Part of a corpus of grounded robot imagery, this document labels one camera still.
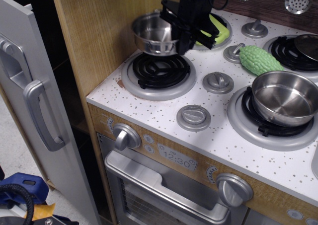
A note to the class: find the large steel pan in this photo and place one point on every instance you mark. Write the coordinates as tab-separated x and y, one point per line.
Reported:
285	98

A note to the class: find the back right black burner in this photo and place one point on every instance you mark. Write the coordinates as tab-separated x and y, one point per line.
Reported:
284	50

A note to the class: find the black burner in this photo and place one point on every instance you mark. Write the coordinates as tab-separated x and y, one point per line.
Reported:
160	72
284	50
265	127

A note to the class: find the oven clock display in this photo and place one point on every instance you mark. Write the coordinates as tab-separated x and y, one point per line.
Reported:
177	157

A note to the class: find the grey fridge door handle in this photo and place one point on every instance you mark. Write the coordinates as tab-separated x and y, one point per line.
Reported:
31	96

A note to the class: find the front right black burner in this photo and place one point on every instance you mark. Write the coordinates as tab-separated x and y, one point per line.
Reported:
265	127

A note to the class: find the left silver oven knob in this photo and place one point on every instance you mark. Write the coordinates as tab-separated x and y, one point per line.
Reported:
126	137

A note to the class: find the silver oven knob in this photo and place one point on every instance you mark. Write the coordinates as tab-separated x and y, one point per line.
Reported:
126	137
233	190

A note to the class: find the blue clamp tool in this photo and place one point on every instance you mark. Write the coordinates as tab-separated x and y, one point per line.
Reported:
34	185

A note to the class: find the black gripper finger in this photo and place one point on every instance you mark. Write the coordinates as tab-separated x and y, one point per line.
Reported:
175	31
186	41

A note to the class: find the small steel pot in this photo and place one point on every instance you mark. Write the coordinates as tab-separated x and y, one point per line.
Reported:
153	35

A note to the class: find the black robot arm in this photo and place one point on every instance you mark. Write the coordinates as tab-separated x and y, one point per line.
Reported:
190	22

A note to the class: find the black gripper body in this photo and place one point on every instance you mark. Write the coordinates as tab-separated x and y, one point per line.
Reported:
192	15

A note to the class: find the grey stove top knob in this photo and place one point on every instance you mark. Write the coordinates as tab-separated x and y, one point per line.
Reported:
218	83
231	53
254	29
193	118

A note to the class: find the hanging steel skimmer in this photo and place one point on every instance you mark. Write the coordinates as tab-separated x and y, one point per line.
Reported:
297	6

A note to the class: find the silver oven door handle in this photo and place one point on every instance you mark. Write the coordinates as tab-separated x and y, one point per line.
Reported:
149	182

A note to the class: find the front left black burner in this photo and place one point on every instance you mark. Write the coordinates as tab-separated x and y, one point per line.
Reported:
160	72

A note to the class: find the green bitter melon toy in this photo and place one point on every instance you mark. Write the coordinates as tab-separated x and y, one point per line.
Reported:
257	60

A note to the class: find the right silver oven knob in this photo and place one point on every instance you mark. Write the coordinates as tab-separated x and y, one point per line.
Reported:
233	190

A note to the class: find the grey fridge door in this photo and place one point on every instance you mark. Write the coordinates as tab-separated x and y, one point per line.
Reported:
28	81

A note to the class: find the dark steel pot lid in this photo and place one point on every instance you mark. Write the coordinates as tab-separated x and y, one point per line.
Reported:
307	44

